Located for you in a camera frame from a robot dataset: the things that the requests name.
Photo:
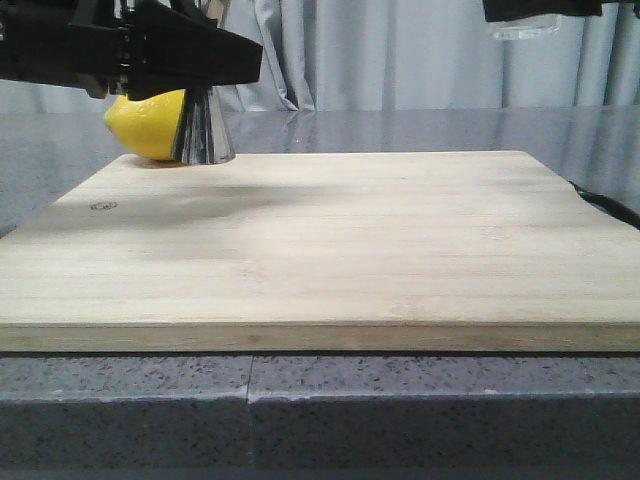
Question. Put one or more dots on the clear glass beaker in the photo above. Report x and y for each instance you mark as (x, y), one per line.
(525, 28)

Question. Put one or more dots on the grey curtain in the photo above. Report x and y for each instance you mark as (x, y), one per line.
(417, 55)

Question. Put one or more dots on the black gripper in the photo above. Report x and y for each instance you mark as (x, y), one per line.
(82, 44)

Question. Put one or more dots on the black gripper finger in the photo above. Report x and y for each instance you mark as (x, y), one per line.
(511, 10)

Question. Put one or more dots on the steel double jigger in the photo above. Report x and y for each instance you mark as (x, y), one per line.
(202, 130)

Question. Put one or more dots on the yellow lemon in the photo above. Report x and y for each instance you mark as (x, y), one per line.
(148, 127)

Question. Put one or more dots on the wooden cutting board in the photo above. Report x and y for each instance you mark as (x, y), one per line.
(457, 251)

